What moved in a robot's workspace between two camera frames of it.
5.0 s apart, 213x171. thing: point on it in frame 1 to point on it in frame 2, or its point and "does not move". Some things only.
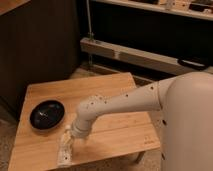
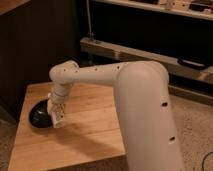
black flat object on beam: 192,64 does not move
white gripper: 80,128 to 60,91
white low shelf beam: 137,57 does not move
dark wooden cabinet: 39,41 does not move
